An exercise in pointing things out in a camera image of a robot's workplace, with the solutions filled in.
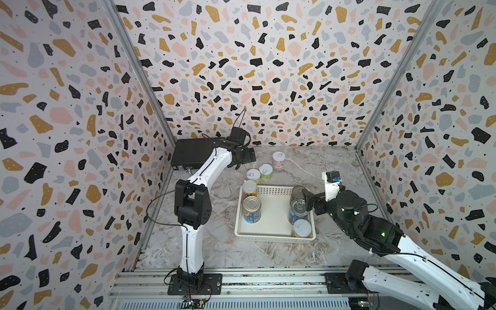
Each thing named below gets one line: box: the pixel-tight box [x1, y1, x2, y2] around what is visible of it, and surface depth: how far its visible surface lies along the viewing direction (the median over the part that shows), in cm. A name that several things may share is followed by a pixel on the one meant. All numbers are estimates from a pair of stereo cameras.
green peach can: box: [291, 218, 312, 238], surface depth 83 cm
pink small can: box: [271, 151, 286, 169], surface depth 112 cm
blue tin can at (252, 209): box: [242, 195, 263, 225], surface depth 87 cm
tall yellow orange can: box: [242, 179, 258, 197], surface depth 89 cm
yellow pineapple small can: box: [246, 168, 262, 186], surface depth 104 cm
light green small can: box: [258, 163, 274, 181], surface depth 106 cm
